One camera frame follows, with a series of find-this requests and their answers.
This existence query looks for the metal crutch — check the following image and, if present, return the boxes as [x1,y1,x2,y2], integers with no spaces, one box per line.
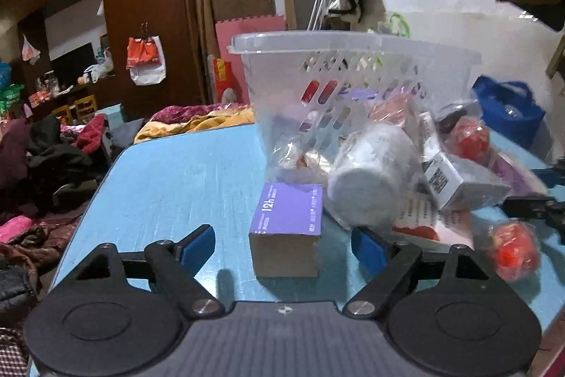
[307,0,337,32]

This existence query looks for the dark television screen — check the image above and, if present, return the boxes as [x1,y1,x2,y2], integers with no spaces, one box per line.
[48,42,95,86]

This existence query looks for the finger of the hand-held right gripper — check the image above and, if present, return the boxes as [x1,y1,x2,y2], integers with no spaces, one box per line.
[503,196,565,245]
[534,158,565,190]

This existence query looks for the yellow chair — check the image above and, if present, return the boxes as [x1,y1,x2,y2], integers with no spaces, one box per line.
[53,95,98,124]

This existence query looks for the red printed poster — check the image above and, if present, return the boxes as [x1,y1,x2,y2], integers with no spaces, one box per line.
[212,55,248,104]

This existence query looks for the small hanging plastic bag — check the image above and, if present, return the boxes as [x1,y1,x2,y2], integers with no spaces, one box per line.
[22,34,41,65]

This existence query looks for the green boxes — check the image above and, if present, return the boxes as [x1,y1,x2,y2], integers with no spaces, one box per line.
[0,83,26,118]

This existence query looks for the white cylinder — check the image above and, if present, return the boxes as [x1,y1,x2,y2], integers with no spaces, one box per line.
[327,125,427,228]

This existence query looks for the purple cardboard box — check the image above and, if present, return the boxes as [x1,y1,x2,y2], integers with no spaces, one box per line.
[248,181,324,278]

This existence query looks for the light blue box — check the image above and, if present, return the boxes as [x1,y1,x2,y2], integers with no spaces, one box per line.
[95,103,130,127]

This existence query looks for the red fruit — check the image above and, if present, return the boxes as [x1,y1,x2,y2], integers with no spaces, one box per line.
[446,116,493,163]
[488,218,541,281]

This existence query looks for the blue bag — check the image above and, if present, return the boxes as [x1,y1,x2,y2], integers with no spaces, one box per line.
[472,76,546,148]

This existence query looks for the white and red printed packet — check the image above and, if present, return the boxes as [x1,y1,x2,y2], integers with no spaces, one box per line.
[391,192,476,251]

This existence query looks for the yellow and red blanket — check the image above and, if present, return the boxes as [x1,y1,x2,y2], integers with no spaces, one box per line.
[135,103,257,144]

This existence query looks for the clear plastic bag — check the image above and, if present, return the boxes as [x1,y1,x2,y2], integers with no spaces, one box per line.
[267,136,338,181]

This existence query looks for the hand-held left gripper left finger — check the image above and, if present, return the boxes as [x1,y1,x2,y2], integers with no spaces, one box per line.
[66,225,226,318]

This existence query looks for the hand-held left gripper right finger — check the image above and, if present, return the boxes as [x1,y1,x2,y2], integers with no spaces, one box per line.
[342,228,508,318]

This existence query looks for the translucent plastic basket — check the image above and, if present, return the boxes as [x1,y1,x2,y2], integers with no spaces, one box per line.
[227,30,482,179]

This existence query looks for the pile of dark clothes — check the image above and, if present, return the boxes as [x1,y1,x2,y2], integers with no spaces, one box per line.
[0,112,111,228]

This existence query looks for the pink foam mat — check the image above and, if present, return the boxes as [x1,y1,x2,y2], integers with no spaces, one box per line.
[215,15,287,104]

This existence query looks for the purple packet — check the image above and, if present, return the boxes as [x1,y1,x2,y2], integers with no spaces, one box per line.
[490,151,548,198]

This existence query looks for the white and red plastic bag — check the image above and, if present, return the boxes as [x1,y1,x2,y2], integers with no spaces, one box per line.
[126,35,167,86]

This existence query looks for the grey cigarette box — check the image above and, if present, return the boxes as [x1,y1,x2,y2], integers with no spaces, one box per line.
[421,152,513,212]

